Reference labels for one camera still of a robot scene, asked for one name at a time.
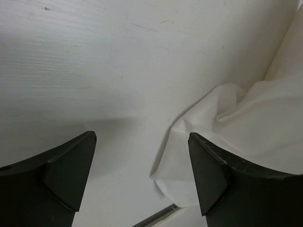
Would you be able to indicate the white pleated skirt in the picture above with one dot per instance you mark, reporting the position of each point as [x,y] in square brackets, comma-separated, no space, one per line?
[263,125]

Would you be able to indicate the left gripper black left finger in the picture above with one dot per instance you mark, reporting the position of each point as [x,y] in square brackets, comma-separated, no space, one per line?
[46,190]

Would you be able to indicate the front aluminium rail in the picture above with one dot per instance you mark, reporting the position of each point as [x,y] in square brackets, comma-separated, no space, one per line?
[159,216]

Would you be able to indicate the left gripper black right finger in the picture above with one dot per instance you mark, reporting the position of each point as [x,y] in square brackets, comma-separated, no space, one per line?
[234,192]

